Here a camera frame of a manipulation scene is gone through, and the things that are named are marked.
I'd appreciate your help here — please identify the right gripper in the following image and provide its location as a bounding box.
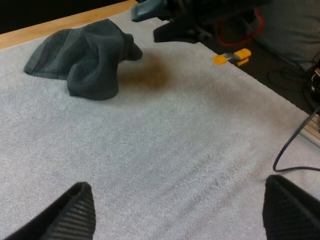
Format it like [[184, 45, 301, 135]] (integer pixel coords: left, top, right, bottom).
[[153, 0, 273, 44]]

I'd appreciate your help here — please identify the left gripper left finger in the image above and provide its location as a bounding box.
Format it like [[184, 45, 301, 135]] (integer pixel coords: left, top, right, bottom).
[[3, 181, 97, 240]]

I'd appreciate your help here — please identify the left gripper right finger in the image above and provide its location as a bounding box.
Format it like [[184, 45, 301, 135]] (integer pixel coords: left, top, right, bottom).
[[261, 174, 320, 240]]

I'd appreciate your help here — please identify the grey-green towel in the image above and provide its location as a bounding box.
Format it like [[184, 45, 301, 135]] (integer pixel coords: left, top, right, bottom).
[[23, 18, 144, 101]]

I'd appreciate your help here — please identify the orange clamp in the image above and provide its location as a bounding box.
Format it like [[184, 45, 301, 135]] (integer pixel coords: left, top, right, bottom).
[[211, 48, 252, 67]]

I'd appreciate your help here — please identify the dark cable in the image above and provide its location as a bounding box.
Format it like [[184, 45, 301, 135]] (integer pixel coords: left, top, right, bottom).
[[272, 106, 320, 173]]

